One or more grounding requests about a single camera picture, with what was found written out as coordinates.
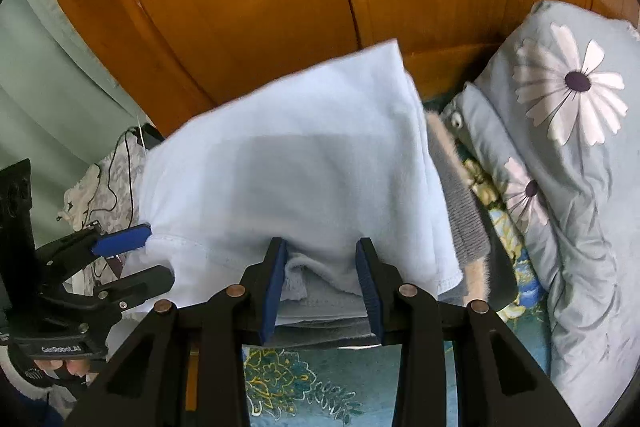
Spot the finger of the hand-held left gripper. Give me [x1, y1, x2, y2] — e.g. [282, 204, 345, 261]
[39, 266, 176, 323]
[35, 223, 152, 283]

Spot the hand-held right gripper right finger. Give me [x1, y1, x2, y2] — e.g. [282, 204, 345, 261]
[355, 238, 561, 427]

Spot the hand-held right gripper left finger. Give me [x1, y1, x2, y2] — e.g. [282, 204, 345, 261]
[65, 238, 289, 427]

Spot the light blue printed T-shirt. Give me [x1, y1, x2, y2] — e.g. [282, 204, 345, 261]
[120, 38, 463, 338]

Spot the person's left hand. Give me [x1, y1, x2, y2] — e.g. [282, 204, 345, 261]
[32, 357, 101, 382]

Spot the grey patterned lace cloth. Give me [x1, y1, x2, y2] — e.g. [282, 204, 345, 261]
[62, 142, 151, 298]

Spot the teal floral bed sheet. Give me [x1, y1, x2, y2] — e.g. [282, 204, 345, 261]
[240, 92, 551, 427]

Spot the pink folded cloth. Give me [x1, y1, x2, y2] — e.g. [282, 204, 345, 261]
[425, 109, 493, 303]

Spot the grey knit folded cloth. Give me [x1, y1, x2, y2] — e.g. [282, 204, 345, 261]
[425, 112, 490, 268]

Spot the grey floral quilt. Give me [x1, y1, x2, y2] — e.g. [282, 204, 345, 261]
[440, 0, 640, 427]

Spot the wooden headboard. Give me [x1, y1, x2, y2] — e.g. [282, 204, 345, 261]
[52, 0, 640, 142]

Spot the black cable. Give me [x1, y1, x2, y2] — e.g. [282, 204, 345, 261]
[87, 124, 166, 268]

